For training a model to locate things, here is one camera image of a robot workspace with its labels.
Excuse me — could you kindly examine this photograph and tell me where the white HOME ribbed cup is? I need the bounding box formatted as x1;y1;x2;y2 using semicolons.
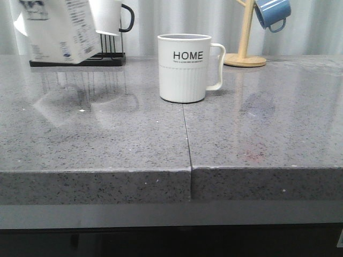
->
157;34;226;103

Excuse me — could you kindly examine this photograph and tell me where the white blue milk carton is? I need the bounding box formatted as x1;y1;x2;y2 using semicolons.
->
10;0;102;65

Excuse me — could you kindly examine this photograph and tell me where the wooden mug tree stand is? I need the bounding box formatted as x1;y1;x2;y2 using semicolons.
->
224;0;266;68

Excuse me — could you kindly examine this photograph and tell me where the blue enamel mug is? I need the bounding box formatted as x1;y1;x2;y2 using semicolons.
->
254;0;292;33

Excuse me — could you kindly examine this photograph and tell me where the black wire mug rack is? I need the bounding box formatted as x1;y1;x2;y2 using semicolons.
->
29;5;127;67

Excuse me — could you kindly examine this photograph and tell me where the white mug black handle right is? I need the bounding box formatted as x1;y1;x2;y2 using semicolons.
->
89;0;135;36

